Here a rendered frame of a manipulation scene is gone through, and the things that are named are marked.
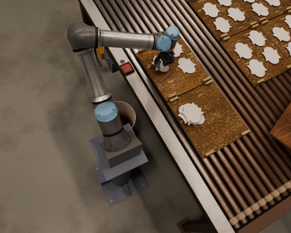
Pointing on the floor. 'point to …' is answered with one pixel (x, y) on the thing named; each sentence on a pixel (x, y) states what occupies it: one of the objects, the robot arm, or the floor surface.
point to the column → (118, 173)
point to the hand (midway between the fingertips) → (160, 63)
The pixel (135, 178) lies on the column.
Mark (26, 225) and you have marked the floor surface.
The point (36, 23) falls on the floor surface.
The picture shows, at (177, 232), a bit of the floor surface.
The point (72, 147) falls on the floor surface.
